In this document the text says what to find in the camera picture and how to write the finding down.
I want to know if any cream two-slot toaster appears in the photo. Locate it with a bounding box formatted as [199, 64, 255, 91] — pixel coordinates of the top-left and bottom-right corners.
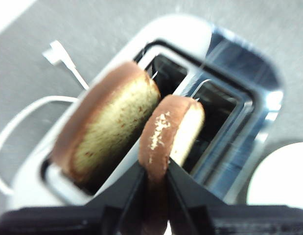
[6, 14, 284, 209]

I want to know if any pale green round plate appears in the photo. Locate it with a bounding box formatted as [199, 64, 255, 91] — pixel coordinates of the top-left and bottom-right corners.
[246, 141, 303, 207]

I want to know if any white power cable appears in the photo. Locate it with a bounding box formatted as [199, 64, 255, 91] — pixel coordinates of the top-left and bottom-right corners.
[0, 40, 90, 196]

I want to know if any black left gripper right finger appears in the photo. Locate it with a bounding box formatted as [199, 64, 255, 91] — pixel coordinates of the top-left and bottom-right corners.
[166, 159, 303, 235]

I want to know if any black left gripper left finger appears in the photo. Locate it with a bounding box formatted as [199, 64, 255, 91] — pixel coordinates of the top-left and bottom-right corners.
[0, 162, 146, 235]

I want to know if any large brown-crust bread slice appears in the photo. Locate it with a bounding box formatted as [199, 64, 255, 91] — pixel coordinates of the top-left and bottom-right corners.
[138, 94, 206, 235]

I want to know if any small brown-crust bread slice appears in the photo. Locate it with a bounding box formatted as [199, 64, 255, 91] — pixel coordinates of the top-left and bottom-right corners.
[52, 60, 162, 189]

